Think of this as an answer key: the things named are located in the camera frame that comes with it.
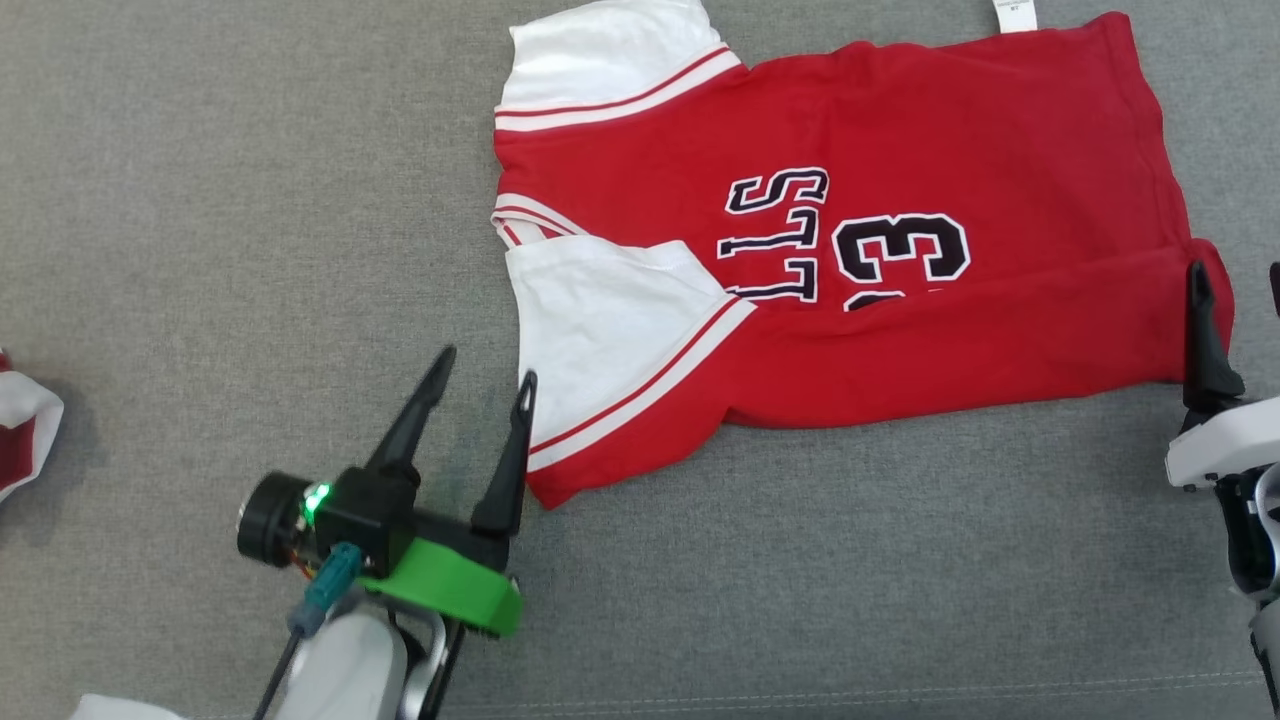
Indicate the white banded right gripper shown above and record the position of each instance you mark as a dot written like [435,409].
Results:
[1220,445]

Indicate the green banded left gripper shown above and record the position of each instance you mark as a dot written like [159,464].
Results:
[450,590]

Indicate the red jersey with white sleeves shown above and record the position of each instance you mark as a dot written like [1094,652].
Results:
[950,130]

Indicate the red garment with white trim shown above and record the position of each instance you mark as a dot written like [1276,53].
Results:
[30,410]

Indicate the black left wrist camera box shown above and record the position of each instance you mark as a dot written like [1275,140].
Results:
[370,515]

